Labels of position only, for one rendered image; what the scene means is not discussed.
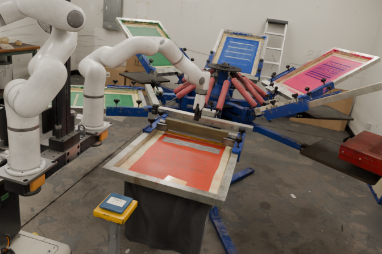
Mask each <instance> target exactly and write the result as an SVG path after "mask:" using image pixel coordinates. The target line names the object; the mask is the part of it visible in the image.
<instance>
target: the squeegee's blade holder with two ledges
mask: <svg viewBox="0 0 382 254"><path fill-rule="evenodd" d="M168 131H169V132H174V133H177V134H182V135H186V136H191V137H194V138H199V139H204V140H208V141H213V142H216V143H221V141H219V140H214V139H209V138H205V137H202V136H197V135H192V134H187V133H184V132H180V131H175V130H170V129H169V130H168Z"/></svg>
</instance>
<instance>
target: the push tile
mask: <svg viewBox="0 0 382 254"><path fill-rule="evenodd" d="M132 201H133V198H130V197H126V196H123V195H120V194H116V193H111V194H110V195H109V196H108V197H107V198H106V199H105V200H104V201H103V202H102V203H101V204H100V205H99V208H102V209H105V210H109V211H112V212H115V213H118V214H123V212H124V211H125V209H127V207H128V206H129V205H130V203H131V202H132Z"/></svg>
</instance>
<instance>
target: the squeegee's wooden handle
mask: <svg viewBox="0 0 382 254"><path fill-rule="evenodd" d="M165 124H167V130H169V129H170V130H175V131H180V132H184V133H187V134H192V135H197V136H202V137H205V138H209V139H214V140H219V141H221V143H223V138H227V137H228V134H229V132H228V131H225V130H220V129H216V128H211V127H206V126H202V125H199V124H194V123H189V122H184V121H180V120H175V119H171V118H166V119H165Z"/></svg>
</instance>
